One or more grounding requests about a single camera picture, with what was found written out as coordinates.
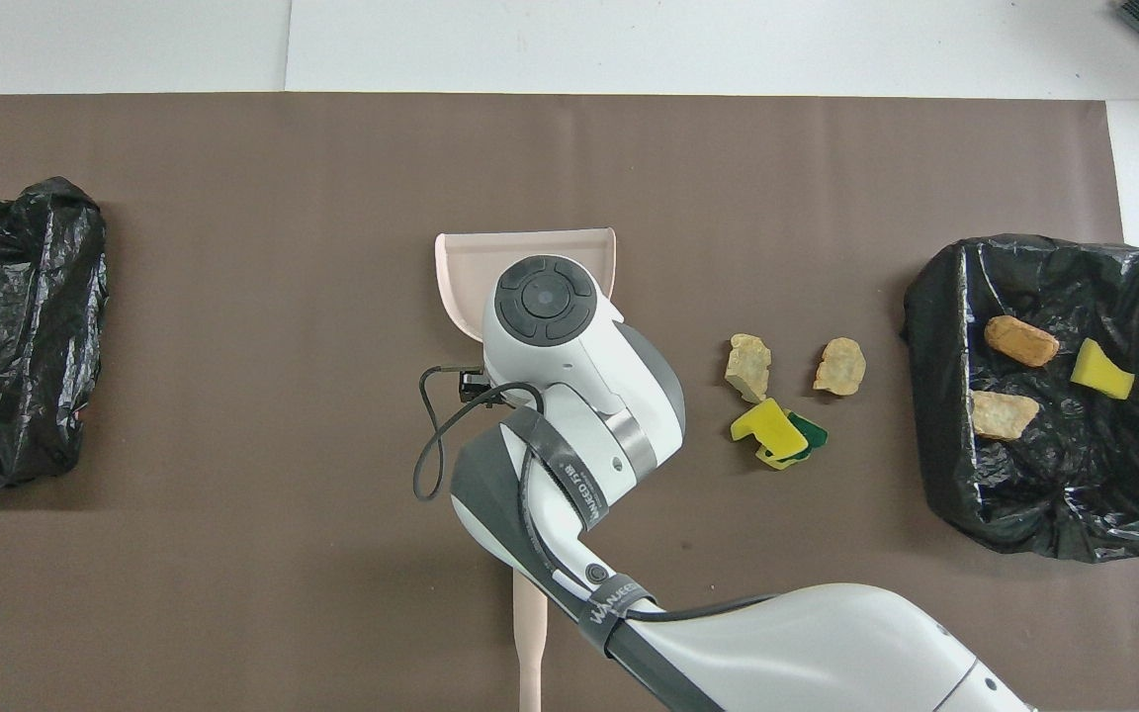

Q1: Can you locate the yellow notched sponge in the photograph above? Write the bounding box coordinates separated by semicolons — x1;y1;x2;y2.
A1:
731;398;810;461

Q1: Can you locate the brown paper table mat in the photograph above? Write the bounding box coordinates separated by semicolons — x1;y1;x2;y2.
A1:
0;93;1139;712

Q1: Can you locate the beige hand brush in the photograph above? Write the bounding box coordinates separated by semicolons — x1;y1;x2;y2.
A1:
513;569;553;712

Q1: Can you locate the sliced bread loaf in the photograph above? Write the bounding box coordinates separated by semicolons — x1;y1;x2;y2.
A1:
969;390;1041;441

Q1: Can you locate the pink plastic dustpan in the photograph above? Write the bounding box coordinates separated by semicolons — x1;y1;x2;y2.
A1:
434;228;618;342

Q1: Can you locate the pale yellow food piece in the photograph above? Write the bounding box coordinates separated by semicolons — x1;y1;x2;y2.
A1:
814;337;868;397
725;334;773;403

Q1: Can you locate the brown bread roll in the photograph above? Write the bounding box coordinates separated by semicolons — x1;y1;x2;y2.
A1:
984;315;1061;369

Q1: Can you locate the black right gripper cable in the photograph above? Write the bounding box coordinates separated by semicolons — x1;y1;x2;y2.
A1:
413;366;778;624

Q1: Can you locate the small yellow green sponge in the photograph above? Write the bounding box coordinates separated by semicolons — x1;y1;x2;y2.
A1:
1070;338;1136;401

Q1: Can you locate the bin lined with black bag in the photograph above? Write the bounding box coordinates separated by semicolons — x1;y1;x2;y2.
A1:
903;233;1139;564
0;177;108;492

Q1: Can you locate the dark green backed sponge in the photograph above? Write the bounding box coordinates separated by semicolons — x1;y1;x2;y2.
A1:
755;410;830;471

